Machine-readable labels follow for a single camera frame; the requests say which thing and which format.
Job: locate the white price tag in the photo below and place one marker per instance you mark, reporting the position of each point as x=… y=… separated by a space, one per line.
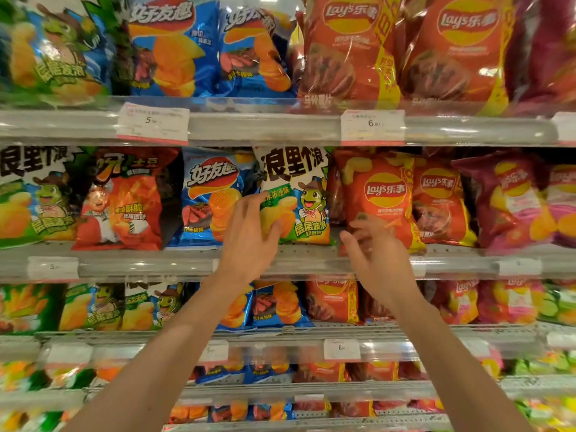
x=418 y=267
x=342 y=350
x=519 y=266
x=153 y=123
x=52 y=268
x=372 y=127
x=213 y=353
x=564 y=128

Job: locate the red tomato fries bag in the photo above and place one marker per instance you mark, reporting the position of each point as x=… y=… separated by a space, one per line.
x=121 y=200

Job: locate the person's right forearm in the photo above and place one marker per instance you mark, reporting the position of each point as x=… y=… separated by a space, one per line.
x=463 y=377

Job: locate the person's right hand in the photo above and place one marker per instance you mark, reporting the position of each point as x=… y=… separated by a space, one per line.
x=378 y=265

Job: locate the person's left forearm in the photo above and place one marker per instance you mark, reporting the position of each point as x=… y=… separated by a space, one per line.
x=157 y=368

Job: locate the person's left hand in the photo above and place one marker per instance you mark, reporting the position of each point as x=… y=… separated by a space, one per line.
x=245 y=247

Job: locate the metal store shelving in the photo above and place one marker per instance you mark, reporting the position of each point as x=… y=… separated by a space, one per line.
x=270 y=130

